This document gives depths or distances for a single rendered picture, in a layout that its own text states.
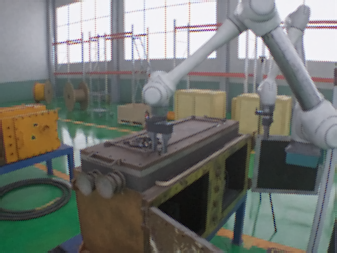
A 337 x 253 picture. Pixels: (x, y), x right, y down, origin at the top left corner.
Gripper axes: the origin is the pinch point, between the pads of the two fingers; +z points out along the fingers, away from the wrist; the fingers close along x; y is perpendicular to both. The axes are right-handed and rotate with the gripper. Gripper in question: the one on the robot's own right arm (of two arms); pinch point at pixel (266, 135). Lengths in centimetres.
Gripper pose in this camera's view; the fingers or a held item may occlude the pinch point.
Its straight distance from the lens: 194.9
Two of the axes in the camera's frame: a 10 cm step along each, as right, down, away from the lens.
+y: 8.4, 1.2, -5.3
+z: 0.0, 9.8, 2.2
